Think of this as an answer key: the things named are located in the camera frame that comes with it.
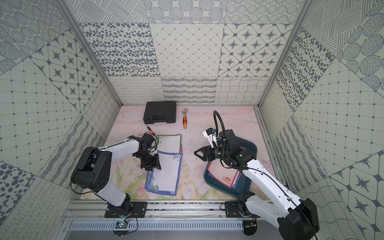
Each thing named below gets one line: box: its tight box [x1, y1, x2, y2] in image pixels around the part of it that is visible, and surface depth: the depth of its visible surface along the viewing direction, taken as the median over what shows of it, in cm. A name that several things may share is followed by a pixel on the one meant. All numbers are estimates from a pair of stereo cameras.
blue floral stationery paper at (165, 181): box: [145, 150, 183, 196], surface depth 86 cm
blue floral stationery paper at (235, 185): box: [232, 171, 242, 190], surface depth 84 cm
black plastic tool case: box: [143, 100, 177, 124], surface depth 110 cm
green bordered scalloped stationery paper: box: [156, 134, 182, 153], surface depth 103 cm
